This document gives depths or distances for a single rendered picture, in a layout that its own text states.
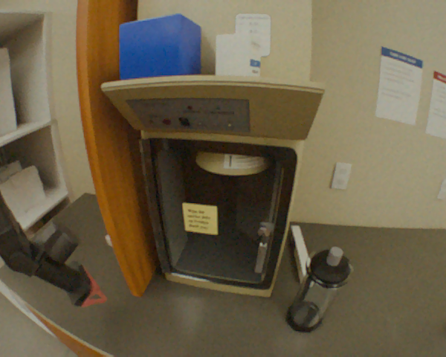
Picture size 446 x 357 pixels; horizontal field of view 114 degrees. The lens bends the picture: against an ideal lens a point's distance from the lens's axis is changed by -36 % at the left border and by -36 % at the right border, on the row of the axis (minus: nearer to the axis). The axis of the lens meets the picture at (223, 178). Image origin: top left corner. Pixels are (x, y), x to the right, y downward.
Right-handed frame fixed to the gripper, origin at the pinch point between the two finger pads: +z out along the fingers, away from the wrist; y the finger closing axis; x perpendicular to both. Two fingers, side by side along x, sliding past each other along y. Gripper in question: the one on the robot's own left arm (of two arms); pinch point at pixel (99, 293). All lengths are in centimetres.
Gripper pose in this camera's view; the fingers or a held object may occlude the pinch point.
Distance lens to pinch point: 62.0
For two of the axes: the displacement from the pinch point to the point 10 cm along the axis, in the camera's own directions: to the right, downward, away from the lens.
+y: -7.5, -3.0, 5.9
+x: -5.8, 7.2, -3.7
